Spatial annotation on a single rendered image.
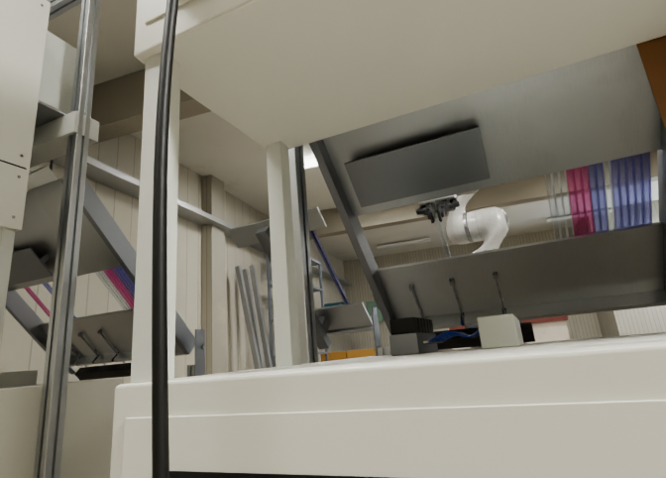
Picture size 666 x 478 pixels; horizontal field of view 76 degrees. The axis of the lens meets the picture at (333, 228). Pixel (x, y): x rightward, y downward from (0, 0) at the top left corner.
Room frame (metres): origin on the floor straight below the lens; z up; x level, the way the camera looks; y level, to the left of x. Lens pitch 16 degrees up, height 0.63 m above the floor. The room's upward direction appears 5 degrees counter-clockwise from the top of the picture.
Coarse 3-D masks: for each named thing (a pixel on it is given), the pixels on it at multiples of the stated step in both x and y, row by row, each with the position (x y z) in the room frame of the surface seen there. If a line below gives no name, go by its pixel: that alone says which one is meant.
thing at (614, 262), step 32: (480, 256) 1.07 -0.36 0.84; (512, 256) 1.05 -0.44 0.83; (544, 256) 1.03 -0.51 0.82; (576, 256) 1.01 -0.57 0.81; (608, 256) 1.00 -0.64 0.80; (640, 256) 0.98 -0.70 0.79; (384, 288) 1.21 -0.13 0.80; (416, 288) 1.19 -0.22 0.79; (448, 288) 1.17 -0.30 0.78; (480, 288) 1.14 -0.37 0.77; (512, 288) 1.12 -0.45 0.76; (544, 288) 1.10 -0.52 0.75; (576, 288) 1.08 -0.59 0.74; (608, 288) 1.06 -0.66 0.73; (640, 288) 1.05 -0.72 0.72
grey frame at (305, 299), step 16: (304, 176) 0.85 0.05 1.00; (304, 192) 0.84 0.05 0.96; (304, 208) 0.84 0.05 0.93; (304, 224) 0.84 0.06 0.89; (304, 240) 0.84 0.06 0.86; (304, 256) 0.83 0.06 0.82; (304, 272) 0.82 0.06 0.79; (304, 288) 0.82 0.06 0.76; (304, 304) 0.82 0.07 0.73; (304, 320) 0.82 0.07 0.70; (304, 336) 0.82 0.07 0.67; (304, 352) 0.82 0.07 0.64; (384, 352) 1.29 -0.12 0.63
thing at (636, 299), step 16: (544, 304) 1.14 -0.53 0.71; (560, 304) 1.12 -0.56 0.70; (576, 304) 1.10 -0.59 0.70; (592, 304) 1.08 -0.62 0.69; (608, 304) 1.07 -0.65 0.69; (624, 304) 1.05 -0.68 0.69; (640, 304) 1.04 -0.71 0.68; (656, 304) 1.03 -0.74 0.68; (432, 320) 1.24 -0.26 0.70; (448, 320) 1.22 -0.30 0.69
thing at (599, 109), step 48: (624, 48) 0.66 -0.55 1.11; (480, 96) 0.77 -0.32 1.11; (528, 96) 0.75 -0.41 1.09; (576, 96) 0.74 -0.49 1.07; (624, 96) 0.73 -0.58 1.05; (336, 144) 0.91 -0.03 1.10; (384, 144) 0.89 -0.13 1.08; (432, 144) 0.83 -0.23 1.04; (480, 144) 0.81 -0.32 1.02; (528, 144) 0.83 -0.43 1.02; (576, 144) 0.81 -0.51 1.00; (624, 144) 0.79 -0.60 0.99; (384, 192) 0.94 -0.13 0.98; (432, 192) 0.96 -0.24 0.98
